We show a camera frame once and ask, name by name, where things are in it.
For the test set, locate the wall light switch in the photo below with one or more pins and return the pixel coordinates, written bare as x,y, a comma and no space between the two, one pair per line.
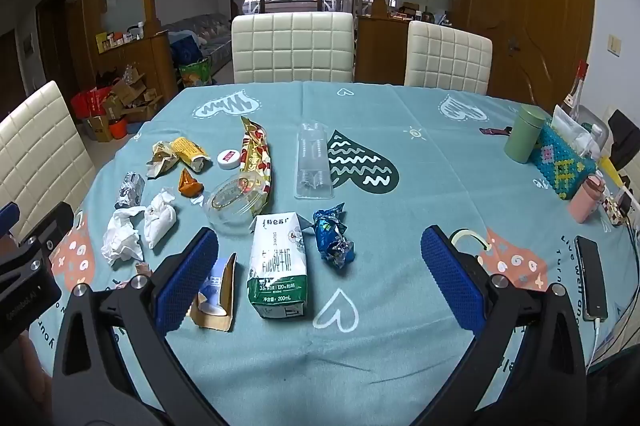
613,43

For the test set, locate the teal beaded tissue box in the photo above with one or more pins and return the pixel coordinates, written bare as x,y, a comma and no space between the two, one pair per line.
560,166

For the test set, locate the crumpled white tissue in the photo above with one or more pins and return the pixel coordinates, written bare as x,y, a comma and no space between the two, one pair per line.
120,238

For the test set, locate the pile of cardboard boxes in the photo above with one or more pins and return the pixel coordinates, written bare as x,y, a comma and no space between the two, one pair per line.
130,101

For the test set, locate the brown wooden panel door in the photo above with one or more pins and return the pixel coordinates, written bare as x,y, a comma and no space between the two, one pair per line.
530,6

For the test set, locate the white plastic bag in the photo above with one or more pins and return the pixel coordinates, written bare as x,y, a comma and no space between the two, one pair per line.
570,126

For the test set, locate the clear round plastic lid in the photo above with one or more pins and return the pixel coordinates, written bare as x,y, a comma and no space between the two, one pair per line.
227,213

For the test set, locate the white and green milk carton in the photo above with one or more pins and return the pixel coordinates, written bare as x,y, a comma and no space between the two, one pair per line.
277,266

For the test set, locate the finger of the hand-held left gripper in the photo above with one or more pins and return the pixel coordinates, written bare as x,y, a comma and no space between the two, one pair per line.
6,216
52,221

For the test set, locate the green printed bag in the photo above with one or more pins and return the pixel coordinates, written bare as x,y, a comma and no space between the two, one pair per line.
195,73

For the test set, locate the pink cup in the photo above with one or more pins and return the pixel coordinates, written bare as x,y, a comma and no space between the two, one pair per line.
585,203

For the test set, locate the grey sofa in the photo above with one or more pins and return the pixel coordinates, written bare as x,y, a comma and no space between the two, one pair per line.
210,31

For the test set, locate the small patterned box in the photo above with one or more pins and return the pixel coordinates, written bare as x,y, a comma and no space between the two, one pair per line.
616,210

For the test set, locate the blue bag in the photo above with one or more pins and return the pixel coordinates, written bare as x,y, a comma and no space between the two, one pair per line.
184,52

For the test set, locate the small white jar cap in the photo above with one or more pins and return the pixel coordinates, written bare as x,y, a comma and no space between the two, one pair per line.
228,158

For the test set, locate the black bag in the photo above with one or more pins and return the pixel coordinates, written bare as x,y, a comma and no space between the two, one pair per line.
625,138

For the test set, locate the orange triangular wrapper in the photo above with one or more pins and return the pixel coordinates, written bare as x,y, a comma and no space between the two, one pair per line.
189,185

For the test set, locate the crumpled yellow paper wrapper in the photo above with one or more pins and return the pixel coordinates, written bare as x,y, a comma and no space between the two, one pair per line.
185,151

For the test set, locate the red and yellow snack bag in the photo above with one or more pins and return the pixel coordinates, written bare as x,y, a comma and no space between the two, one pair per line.
255,151

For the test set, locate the small brown and blue carton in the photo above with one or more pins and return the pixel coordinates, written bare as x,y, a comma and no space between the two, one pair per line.
226,286

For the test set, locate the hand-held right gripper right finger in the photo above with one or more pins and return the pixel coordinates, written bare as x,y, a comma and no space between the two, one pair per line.
452,281

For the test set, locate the light blue printed tablecloth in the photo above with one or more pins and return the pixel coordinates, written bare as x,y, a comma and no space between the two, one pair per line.
400,231

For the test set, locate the blue foil wrapper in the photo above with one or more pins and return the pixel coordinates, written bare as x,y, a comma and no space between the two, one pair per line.
332,238

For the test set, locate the clear plastic blister tray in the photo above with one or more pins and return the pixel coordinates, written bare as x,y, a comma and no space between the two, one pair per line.
312,156

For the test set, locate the green cylindrical canister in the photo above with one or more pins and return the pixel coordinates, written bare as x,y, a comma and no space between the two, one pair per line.
522,136

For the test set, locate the cream quilted leather chair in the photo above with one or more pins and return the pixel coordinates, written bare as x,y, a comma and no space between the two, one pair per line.
40,141
447,58
292,48

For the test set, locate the white folded tissue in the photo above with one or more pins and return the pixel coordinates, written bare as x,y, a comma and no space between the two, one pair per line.
160,218

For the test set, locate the row of bottles and boxes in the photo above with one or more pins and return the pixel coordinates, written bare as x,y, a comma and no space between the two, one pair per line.
117,38

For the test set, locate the small dark flat object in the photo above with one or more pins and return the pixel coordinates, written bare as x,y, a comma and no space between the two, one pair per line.
492,131

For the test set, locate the crumpled silver foil wrapper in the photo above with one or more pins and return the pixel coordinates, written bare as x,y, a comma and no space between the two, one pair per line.
131,190

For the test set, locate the orange bucket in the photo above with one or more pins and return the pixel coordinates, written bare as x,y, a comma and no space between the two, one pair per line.
118,129

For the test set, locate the glass bottle with red cap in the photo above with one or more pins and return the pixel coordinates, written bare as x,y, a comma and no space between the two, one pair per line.
575,93

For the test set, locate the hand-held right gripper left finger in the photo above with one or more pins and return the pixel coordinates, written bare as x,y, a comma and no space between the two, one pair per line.
187,281

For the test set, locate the wooden partition cabinet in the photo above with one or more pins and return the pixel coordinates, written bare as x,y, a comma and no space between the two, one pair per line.
150,66
382,51

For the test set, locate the black smartphone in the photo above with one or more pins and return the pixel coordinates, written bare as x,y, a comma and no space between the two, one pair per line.
591,278

